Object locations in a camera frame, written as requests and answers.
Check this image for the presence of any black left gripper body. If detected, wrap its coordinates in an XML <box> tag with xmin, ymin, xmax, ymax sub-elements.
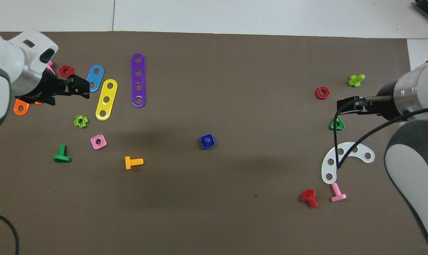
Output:
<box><xmin>14</xmin><ymin>70</ymin><xmax>71</xmax><ymax>106</ymax></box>

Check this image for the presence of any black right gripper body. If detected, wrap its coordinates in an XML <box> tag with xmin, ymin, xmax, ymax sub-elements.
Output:
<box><xmin>375</xmin><ymin>81</ymin><xmax>404</xmax><ymax>121</ymax></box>

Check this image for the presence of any blue square plastic nut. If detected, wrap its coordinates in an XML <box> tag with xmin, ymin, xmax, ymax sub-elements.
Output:
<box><xmin>200</xmin><ymin>134</ymin><xmax>216</xmax><ymax>150</ymax></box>

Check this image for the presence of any lime cross-head screw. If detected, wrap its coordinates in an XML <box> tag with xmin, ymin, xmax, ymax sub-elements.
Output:
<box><xmin>348</xmin><ymin>74</ymin><xmax>365</xmax><ymax>88</ymax></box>

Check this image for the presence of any green triangular plastic nut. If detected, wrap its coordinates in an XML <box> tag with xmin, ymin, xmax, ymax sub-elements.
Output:
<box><xmin>329</xmin><ymin>117</ymin><xmax>345</xmax><ymax>131</ymax></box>

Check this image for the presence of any pink square plastic nut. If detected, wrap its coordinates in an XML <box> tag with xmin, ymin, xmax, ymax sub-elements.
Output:
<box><xmin>90</xmin><ymin>134</ymin><xmax>107</xmax><ymax>150</ymax></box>

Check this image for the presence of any green plastic screw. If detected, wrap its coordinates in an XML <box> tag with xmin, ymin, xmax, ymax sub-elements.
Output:
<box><xmin>53</xmin><ymin>144</ymin><xmax>71</xmax><ymax>163</ymax></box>

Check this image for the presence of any orange plastic screw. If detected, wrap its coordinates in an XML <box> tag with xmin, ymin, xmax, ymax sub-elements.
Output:
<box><xmin>125</xmin><ymin>156</ymin><xmax>144</xmax><ymax>170</ymax></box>

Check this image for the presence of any red hexagon-head screw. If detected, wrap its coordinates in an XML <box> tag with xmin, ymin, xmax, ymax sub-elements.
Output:
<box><xmin>301</xmin><ymin>189</ymin><xmax>319</xmax><ymax>209</ymax></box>

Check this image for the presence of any blue two-hole plate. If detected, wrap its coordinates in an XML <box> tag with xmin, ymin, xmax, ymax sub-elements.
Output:
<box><xmin>85</xmin><ymin>65</ymin><xmax>104</xmax><ymax>92</ymax></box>

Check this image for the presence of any yellow three-hole plate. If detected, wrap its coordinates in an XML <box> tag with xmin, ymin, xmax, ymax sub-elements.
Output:
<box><xmin>95</xmin><ymin>79</ymin><xmax>118</xmax><ymax>121</ymax></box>

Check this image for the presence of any orange angled three-hole plate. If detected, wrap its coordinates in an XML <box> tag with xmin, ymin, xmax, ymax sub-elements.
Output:
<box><xmin>14</xmin><ymin>98</ymin><xmax>44</xmax><ymax>116</ymax></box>

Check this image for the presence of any purple four-hole plate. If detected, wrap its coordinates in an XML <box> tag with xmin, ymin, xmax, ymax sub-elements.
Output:
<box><xmin>131</xmin><ymin>53</ymin><xmax>147</xmax><ymax>108</ymax></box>

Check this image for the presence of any white curved five-hole plate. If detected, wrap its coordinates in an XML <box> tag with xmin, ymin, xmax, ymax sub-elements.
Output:
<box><xmin>321</xmin><ymin>142</ymin><xmax>375</xmax><ymax>185</ymax></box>

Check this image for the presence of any brown table mat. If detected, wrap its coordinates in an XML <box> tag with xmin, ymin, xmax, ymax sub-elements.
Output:
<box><xmin>0</xmin><ymin>31</ymin><xmax>428</xmax><ymax>255</ymax></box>

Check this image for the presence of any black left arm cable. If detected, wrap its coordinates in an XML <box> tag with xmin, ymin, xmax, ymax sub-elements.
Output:
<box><xmin>0</xmin><ymin>211</ymin><xmax>20</xmax><ymax>255</ymax></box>

